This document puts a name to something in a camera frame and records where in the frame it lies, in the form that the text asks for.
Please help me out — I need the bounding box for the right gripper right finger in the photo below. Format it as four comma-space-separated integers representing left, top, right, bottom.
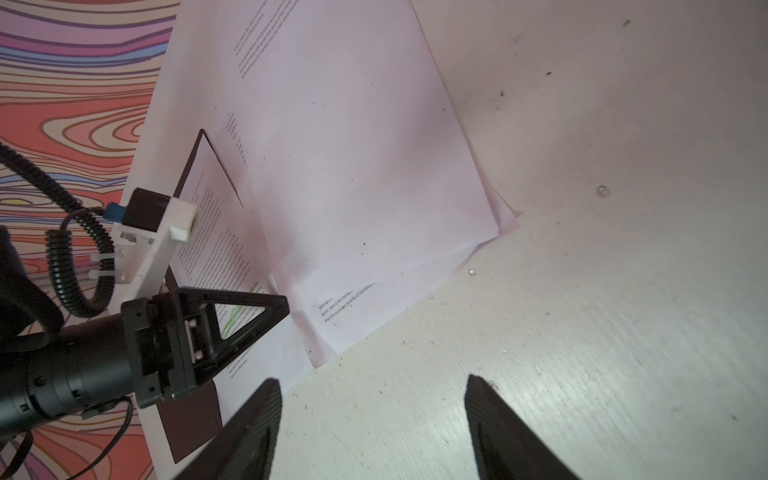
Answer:
464, 375, 578, 480

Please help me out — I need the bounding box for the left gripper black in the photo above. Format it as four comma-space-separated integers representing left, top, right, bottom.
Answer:
120, 287, 290, 408

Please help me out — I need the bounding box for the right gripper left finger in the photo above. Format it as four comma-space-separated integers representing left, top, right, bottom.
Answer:
177, 378, 282, 480

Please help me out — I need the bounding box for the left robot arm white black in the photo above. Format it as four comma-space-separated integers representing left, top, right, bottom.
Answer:
1, 147, 290, 478

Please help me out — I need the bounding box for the printed paper sheets stack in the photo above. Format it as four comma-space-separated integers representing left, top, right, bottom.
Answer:
126, 1, 517, 479

